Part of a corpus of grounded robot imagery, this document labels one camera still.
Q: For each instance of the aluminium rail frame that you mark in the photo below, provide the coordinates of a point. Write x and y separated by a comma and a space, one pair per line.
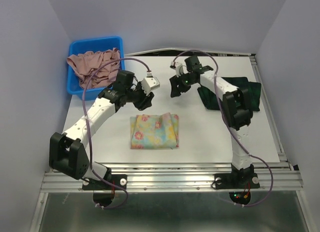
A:
171, 190

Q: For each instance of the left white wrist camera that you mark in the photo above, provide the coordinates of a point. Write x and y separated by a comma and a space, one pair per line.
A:
149, 83

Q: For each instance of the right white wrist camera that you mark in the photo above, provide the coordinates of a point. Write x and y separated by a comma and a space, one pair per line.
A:
178, 67

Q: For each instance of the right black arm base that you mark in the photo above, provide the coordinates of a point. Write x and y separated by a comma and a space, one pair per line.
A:
232, 181

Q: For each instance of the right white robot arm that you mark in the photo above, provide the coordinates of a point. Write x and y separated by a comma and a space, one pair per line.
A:
235, 106

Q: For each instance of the green plaid skirt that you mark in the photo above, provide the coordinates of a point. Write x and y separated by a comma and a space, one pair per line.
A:
253, 89

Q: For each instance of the blue plastic bin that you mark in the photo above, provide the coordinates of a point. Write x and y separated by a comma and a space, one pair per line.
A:
95, 45

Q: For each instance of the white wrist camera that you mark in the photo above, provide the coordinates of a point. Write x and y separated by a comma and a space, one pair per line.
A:
178, 67
149, 83

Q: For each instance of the pastel floral skirt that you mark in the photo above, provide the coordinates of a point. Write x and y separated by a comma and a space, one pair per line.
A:
154, 131

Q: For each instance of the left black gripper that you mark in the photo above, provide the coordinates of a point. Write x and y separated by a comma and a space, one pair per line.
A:
146, 102

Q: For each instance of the dusty pink skirt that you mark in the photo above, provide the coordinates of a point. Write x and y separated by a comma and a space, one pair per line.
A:
85, 66

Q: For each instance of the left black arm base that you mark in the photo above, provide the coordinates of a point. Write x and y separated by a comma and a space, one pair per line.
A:
117, 182

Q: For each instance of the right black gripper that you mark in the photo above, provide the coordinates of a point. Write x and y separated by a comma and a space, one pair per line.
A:
174, 81

